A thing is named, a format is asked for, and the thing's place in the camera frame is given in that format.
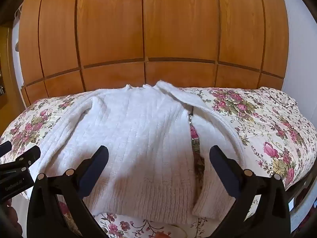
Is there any person's left hand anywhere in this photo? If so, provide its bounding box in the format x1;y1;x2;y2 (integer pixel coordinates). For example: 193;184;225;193
2;198;21;237

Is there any dark bed frame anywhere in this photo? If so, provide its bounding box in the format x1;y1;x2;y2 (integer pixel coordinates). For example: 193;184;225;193
284;168;315;215

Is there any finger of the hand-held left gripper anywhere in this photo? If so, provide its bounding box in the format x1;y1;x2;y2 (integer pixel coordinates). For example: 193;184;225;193
0;145;41;173
0;140;13;157

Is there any floral bedspread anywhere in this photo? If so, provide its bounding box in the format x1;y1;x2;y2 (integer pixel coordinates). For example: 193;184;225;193
0;87;311;238

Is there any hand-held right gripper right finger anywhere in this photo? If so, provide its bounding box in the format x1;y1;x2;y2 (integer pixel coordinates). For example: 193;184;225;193
209;145;292;238

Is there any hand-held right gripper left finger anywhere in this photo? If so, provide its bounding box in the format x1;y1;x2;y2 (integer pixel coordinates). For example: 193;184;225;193
27;145;109;238

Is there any wooden wardrobe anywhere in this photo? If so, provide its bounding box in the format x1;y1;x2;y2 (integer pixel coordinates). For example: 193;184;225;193
18;0;290;110

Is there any white knitted sweater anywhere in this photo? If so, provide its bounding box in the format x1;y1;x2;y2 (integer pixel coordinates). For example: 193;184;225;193
41;81;247;225

